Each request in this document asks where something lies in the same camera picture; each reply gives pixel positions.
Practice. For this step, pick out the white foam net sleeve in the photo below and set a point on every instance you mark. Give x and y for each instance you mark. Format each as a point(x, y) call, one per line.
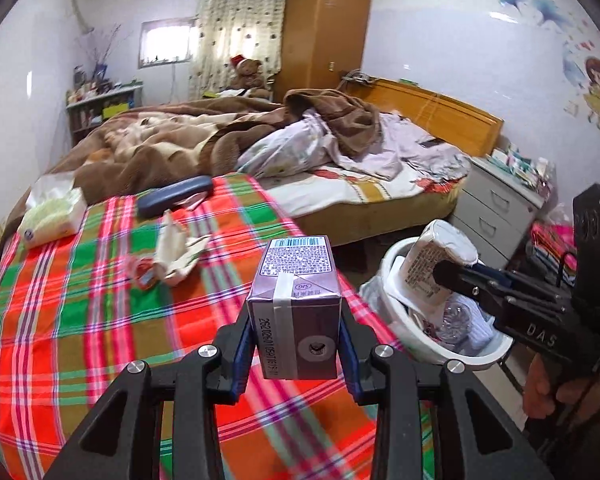
point(482, 334)

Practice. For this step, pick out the brown teddy bear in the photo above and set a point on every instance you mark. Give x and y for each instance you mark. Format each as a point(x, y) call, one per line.
point(247, 75)

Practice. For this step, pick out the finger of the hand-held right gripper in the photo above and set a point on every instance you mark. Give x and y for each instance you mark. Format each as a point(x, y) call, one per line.
point(460, 277)

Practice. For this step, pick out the bed with patterned sheet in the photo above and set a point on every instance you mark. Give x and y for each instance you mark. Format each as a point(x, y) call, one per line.
point(340, 195)

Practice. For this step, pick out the white crumpled plastic bag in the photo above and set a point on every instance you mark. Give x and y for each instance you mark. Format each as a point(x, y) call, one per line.
point(280, 150)

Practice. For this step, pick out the wooden wardrobe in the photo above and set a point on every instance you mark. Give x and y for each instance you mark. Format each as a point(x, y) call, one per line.
point(325, 25)

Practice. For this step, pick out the window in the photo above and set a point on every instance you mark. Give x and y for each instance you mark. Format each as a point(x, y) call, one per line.
point(167, 40)

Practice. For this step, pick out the pile of pink cloth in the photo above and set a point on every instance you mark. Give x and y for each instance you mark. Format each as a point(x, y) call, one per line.
point(550, 240)

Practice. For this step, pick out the clear plastic bottle red label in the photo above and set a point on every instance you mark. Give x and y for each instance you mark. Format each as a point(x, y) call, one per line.
point(455, 320)

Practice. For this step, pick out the girl wall sticker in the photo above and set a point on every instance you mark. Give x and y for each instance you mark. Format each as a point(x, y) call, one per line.
point(592, 85)

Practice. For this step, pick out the white trash bin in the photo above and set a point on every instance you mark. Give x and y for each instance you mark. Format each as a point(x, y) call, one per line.
point(420, 340)

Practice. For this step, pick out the plaid tablecloth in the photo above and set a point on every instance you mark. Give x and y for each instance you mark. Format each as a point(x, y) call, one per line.
point(80, 320)

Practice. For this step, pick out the brown blanket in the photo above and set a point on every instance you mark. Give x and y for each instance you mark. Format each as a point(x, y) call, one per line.
point(155, 140)

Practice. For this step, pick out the green tissue pack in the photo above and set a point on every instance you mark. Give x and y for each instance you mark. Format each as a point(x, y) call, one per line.
point(50, 215)

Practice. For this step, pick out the dark blue glasses case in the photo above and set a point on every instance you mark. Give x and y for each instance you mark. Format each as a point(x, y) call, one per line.
point(170, 197)

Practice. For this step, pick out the lavender clothes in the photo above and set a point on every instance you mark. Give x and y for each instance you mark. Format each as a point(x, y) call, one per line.
point(405, 145)

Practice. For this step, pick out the floral curtain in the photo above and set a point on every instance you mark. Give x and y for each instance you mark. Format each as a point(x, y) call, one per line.
point(230, 20)

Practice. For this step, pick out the person's right hand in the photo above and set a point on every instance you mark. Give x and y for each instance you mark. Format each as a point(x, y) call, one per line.
point(542, 390)

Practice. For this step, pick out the wooden headboard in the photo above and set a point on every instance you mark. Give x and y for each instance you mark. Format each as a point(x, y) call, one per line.
point(455, 115)

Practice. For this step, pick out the white nightstand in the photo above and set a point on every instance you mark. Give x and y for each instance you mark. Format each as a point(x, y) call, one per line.
point(490, 205)

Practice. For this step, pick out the crumpled cream paper wrapper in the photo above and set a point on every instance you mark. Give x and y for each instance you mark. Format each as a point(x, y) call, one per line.
point(172, 245)

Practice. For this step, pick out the blue dolphin wall sticker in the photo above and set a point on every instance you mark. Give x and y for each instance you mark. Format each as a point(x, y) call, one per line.
point(545, 7)

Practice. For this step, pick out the cluttered shelf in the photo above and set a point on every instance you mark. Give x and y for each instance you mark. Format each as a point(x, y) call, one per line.
point(95, 110)

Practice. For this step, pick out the purple milk carton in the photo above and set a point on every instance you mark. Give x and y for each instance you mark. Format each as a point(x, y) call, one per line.
point(295, 310)

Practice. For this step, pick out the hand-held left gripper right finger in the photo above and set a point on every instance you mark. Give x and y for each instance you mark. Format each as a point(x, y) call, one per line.
point(347, 355)

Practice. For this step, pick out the white wall pipe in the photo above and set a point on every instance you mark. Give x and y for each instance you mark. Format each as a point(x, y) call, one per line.
point(78, 5)

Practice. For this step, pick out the small red wrapper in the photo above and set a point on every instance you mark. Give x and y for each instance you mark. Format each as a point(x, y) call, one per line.
point(142, 272)

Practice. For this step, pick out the small pink paper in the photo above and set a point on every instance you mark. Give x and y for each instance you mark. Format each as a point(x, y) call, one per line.
point(195, 203)

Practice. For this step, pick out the stack of small boxes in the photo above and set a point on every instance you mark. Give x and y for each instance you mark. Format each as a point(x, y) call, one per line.
point(520, 162)

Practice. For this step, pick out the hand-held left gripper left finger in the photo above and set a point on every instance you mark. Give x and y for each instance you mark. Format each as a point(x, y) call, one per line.
point(240, 355)

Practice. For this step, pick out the white yogurt cup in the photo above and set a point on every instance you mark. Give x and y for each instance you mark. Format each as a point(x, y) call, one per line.
point(425, 265)

